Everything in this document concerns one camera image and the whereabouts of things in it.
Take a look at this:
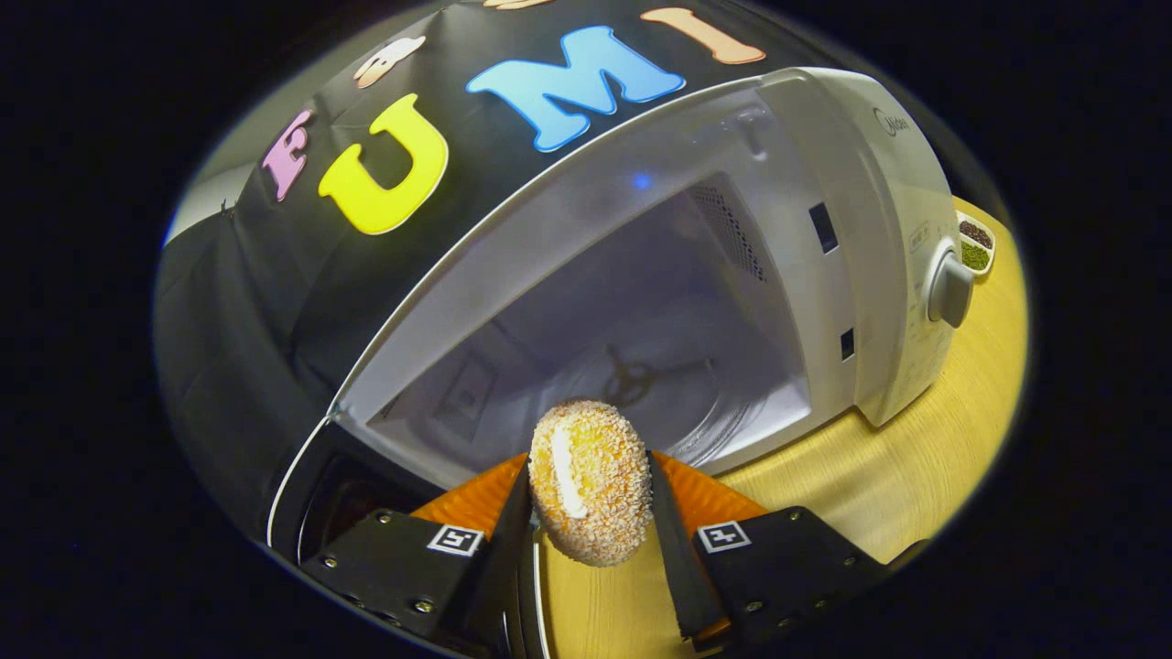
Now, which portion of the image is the black backdrop cloth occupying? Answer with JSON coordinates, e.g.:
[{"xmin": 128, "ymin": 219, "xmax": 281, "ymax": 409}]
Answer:
[{"xmin": 154, "ymin": 0, "xmax": 807, "ymax": 541}]

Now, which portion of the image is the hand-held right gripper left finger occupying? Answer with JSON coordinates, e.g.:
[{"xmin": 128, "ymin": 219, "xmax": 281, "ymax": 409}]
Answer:
[{"xmin": 302, "ymin": 455, "xmax": 534, "ymax": 655}]

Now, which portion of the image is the sesame cream bread roll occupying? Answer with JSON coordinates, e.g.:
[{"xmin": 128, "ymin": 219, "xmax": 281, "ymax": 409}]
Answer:
[{"xmin": 528, "ymin": 399, "xmax": 654, "ymax": 567}]

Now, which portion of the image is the white microwave oven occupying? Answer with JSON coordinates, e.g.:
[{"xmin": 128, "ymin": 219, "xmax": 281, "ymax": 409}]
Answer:
[{"xmin": 266, "ymin": 66, "xmax": 974, "ymax": 659}]

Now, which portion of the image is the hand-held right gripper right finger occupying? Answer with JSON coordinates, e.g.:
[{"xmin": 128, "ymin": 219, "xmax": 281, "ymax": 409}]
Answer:
[{"xmin": 646, "ymin": 450, "xmax": 889, "ymax": 653}]

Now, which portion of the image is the white divided seed dish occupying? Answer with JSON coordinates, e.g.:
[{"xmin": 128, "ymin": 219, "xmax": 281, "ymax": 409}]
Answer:
[{"xmin": 957, "ymin": 211, "xmax": 997, "ymax": 277}]

